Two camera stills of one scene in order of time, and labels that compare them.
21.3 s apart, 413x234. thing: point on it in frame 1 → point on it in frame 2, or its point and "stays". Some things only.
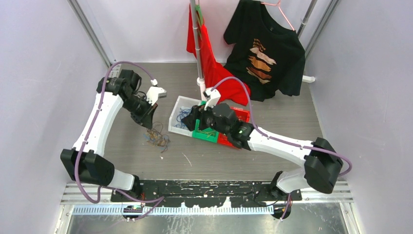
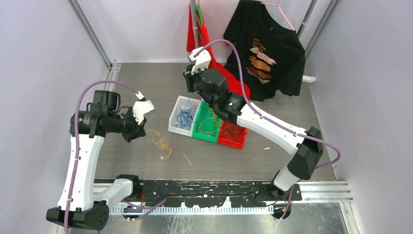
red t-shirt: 215,75 stays
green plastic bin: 208,134 stays
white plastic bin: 182,107 stays
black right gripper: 197,112 → 190,78
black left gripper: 146,118 → 137,130
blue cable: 182,113 stays
